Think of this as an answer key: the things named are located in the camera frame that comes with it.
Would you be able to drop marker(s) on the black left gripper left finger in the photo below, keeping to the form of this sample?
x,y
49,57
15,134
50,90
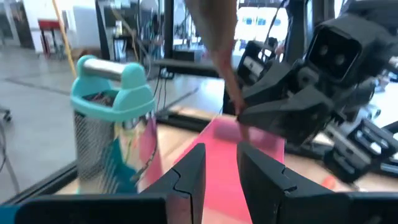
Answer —
x,y
189,186

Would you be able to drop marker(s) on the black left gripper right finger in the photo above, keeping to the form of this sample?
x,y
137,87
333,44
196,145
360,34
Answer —
x,y
267,193

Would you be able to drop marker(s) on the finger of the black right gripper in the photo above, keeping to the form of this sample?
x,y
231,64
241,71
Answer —
x,y
295,115
280,81

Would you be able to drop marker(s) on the brown wooden spoon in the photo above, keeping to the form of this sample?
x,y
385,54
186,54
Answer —
x,y
217,31

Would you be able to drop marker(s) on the blue plastic tray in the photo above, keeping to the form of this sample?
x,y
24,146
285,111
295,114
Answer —
x,y
4,216

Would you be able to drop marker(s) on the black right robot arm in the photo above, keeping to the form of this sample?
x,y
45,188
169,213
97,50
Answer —
x,y
357,146

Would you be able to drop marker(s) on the pink plastic tray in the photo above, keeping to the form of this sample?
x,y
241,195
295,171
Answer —
x,y
222,174

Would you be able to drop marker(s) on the black power box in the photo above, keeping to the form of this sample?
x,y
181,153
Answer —
x,y
186,67

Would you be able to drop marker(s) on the teal metal box grater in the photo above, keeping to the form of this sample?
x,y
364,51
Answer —
x,y
93,146

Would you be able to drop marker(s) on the red stool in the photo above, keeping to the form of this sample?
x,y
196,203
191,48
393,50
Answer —
x,y
48,24

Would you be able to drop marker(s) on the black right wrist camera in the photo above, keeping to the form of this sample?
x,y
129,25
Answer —
x,y
334,53

